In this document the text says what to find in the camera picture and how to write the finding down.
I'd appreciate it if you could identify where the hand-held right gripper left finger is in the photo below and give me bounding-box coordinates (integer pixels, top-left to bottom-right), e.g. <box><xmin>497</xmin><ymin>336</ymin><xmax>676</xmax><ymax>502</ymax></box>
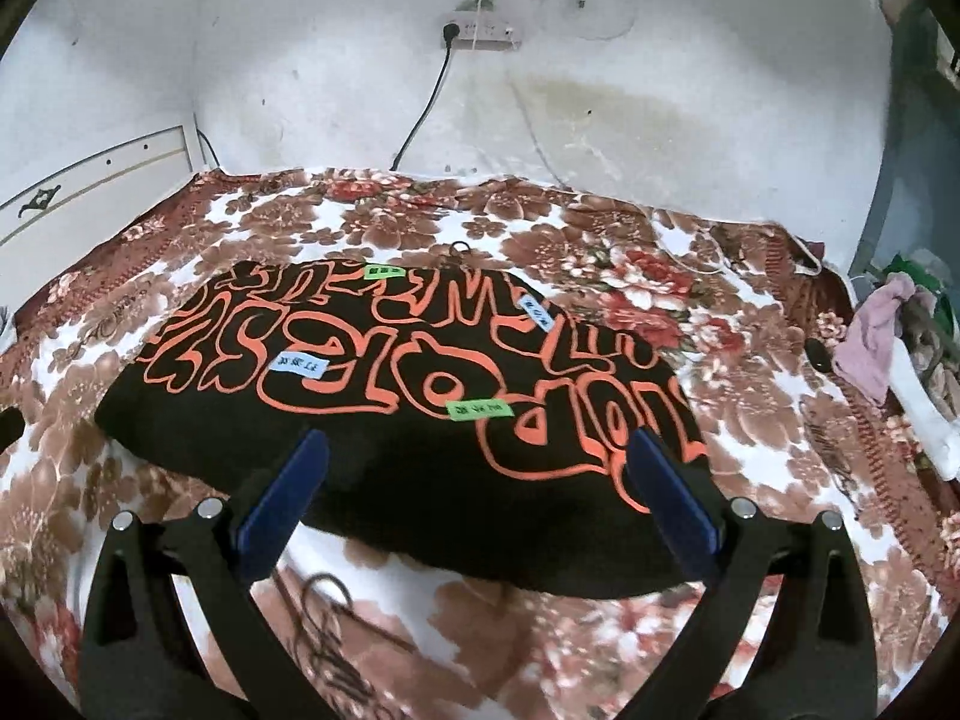
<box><xmin>77</xmin><ymin>427</ymin><xmax>332</xmax><ymax>720</ymax></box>

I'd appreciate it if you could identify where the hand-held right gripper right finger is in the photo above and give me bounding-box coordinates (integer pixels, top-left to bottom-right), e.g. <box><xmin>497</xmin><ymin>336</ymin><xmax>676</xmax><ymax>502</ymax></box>
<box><xmin>625</xmin><ymin>426</ymin><xmax>880</xmax><ymax>720</ymax></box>

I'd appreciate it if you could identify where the black garment with orange print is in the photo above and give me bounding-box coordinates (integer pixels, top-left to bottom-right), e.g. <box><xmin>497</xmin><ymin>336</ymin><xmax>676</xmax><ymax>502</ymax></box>
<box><xmin>95</xmin><ymin>259</ymin><xmax>710</xmax><ymax>599</ymax></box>

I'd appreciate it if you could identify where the floral brown bed blanket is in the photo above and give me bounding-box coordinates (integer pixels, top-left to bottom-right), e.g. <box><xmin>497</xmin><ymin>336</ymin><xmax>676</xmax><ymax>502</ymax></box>
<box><xmin>0</xmin><ymin>167</ymin><xmax>957</xmax><ymax>720</ymax></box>

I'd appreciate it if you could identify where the pink cloth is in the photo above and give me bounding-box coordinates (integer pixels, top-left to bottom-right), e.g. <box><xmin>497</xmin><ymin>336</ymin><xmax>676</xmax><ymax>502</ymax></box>
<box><xmin>832</xmin><ymin>272</ymin><xmax>917</xmax><ymax>404</ymax></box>

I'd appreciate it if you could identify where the white cloth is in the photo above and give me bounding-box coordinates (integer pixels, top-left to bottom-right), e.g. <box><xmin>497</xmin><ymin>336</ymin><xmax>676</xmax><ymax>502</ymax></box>
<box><xmin>889</xmin><ymin>337</ymin><xmax>960</xmax><ymax>481</ymax></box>

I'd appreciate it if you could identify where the green cloth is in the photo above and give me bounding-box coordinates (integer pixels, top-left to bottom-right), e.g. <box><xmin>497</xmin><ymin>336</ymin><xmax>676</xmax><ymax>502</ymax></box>
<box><xmin>881</xmin><ymin>255</ymin><xmax>947</xmax><ymax>293</ymax></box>

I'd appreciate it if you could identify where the white headboard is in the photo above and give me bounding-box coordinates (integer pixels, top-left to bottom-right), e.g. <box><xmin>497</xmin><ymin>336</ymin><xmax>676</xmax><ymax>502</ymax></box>
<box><xmin>0</xmin><ymin>124</ymin><xmax>207</xmax><ymax>271</ymax></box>

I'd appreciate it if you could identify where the grey cabinet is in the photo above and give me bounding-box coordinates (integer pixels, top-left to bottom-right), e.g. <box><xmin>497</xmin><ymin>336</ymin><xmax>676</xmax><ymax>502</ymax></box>
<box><xmin>847</xmin><ymin>0</ymin><xmax>960</xmax><ymax>293</ymax></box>

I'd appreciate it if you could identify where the white power strip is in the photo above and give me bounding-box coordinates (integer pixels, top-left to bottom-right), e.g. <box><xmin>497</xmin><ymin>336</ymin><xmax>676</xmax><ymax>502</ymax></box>
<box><xmin>439</xmin><ymin>15</ymin><xmax>522</xmax><ymax>53</ymax></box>

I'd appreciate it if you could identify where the black coiled cable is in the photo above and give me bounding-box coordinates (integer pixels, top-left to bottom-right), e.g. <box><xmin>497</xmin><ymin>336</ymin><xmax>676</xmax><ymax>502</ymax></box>
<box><xmin>270</xmin><ymin>574</ymin><xmax>421</xmax><ymax>720</ymax></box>

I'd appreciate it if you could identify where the black power cable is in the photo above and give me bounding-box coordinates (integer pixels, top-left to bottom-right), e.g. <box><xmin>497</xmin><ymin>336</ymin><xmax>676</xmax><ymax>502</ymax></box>
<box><xmin>388</xmin><ymin>24</ymin><xmax>460</xmax><ymax>172</ymax></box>

